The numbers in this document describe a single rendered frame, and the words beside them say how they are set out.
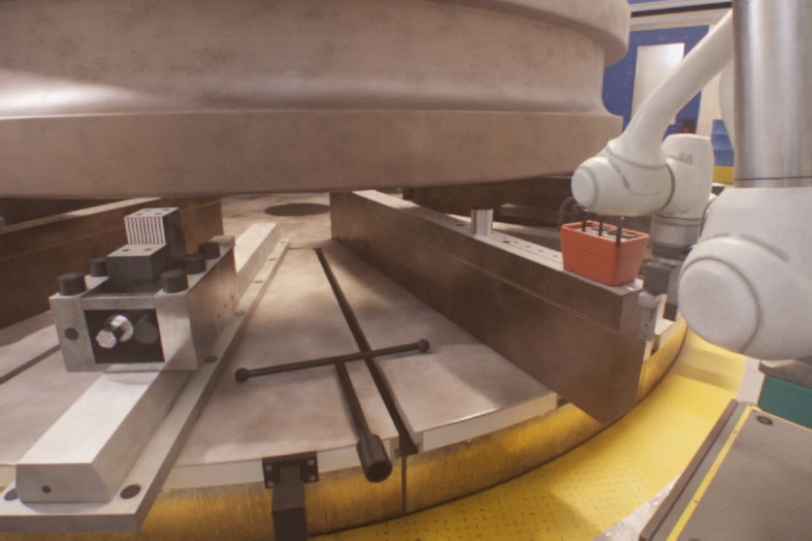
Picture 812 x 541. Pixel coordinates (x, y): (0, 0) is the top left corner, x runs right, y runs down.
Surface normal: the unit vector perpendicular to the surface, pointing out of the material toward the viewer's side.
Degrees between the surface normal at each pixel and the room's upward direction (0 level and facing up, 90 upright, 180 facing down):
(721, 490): 0
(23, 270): 90
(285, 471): 0
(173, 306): 90
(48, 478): 90
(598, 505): 0
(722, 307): 96
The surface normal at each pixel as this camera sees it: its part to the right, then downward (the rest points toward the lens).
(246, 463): 0.18, 0.25
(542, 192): -0.29, 0.25
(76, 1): -0.07, 0.26
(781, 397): -0.76, 0.17
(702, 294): -0.95, 0.18
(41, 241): 0.96, 0.07
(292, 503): 0.00, -0.97
